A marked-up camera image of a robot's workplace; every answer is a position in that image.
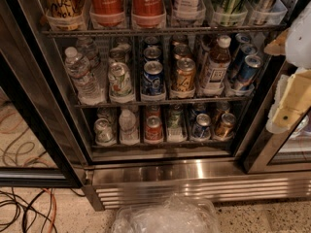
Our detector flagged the green white can front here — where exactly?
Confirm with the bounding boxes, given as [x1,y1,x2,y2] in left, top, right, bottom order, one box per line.
[108,62,132,97]

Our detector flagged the green striped can top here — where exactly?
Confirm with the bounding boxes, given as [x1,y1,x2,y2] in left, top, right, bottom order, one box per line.
[211,0,246,26]

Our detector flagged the blue can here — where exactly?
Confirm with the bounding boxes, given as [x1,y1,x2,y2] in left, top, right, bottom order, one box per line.
[143,47,162,62]
[191,114,211,140]
[228,43,258,80]
[142,61,164,96]
[233,55,262,90]

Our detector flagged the gold can bottom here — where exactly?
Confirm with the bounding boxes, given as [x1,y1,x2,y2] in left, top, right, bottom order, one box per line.
[214,113,236,140]

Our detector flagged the black cables on floor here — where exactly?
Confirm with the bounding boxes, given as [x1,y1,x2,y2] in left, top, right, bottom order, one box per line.
[0,187,86,233]

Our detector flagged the yellow LaCroix can top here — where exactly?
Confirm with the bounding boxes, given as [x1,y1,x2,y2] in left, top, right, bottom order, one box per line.
[47,0,85,31]

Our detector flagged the blue can bottom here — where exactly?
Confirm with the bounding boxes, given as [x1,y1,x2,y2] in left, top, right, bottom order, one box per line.
[191,114,211,140]

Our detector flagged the orange cable on floor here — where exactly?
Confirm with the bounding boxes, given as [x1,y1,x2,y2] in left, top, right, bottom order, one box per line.
[41,187,58,233]

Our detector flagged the left Coca-Cola can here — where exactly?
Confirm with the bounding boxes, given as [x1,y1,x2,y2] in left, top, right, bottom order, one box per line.
[91,0,123,26]

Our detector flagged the red can bottom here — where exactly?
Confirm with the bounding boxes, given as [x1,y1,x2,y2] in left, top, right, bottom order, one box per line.
[145,116,163,144]

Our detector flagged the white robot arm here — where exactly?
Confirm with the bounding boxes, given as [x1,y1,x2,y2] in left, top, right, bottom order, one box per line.
[264,2,311,134]

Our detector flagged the glass fridge door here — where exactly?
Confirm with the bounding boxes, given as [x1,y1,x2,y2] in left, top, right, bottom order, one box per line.
[241,62,311,174]
[0,52,84,187]

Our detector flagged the front clear water bottle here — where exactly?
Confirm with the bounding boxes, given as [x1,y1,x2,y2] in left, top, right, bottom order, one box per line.
[65,47,104,105]

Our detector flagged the white green can bottom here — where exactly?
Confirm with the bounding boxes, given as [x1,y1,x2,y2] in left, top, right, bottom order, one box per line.
[93,118,115,146]

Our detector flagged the small water bottle bottom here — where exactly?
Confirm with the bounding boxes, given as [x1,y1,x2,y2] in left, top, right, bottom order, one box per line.
[119,109,139,145]

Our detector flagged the blue can right front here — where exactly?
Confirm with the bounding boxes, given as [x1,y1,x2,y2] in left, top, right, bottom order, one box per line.
[233,55,262,90]

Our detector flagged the rear clear water bottle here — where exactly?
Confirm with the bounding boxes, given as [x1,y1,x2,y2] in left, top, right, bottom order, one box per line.
[76,37,100,69]

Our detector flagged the coca-cola can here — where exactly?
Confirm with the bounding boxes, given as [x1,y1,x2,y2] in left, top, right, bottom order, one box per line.
[91,0,123,26]
[132,0,164,28]

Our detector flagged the stainless steel fridge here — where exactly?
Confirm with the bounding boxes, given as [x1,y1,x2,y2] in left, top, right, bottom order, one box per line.
[0,0,310,211]

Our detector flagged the clear water bottle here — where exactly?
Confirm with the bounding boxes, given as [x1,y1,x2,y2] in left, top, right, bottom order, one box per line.
[65,47,104,105]
[76,37,100,69]

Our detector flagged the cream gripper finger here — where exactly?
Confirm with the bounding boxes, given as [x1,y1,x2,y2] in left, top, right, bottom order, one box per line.
[265,68,311,134]
[263,29,289,56]

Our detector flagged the clear plastic bag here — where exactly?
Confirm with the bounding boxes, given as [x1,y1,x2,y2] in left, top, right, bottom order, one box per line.
[111,194,221,233]

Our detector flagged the orange LaCroix can front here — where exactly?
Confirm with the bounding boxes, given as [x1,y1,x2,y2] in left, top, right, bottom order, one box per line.
[172,57,196,92]

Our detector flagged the right glass fridge door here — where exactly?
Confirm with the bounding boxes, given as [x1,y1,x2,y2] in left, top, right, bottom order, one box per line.
[241,62,311,174]

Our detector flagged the amber tea bottle white cap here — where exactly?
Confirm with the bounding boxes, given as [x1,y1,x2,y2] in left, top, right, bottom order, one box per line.
[198,35,231,95]

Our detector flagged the right Coca-Cola can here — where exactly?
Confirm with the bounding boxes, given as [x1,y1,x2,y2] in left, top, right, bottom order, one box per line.
[132,0,164,28]

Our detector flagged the white label bottle top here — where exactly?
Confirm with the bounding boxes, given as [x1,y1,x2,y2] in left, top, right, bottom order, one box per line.
[172,0,202,20]

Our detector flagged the blue can middle front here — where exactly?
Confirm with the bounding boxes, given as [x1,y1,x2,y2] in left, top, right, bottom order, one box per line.
[142,61,164,96]

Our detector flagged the left glass fridge door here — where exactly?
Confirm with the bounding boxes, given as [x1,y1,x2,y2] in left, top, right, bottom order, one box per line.
[0,52,84,187]

